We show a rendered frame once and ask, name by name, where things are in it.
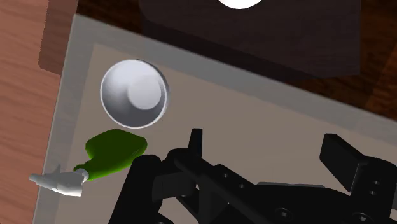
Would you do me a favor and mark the white round bowl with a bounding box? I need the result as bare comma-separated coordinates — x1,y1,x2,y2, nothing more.
99,58,170,130

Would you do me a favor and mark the green spray bottle white nozzle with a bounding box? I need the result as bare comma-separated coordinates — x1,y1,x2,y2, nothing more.
28,128,148,197

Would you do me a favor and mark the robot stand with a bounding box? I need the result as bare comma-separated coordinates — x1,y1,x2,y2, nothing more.
138,0,363,83

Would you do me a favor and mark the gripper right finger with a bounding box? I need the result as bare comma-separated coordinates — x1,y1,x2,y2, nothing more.
319,133,397,224

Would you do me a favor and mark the grey table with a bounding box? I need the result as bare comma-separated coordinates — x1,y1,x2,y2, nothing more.
31,13,397,224

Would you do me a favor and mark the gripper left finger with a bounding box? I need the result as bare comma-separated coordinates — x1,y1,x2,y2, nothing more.
108,128,267,224

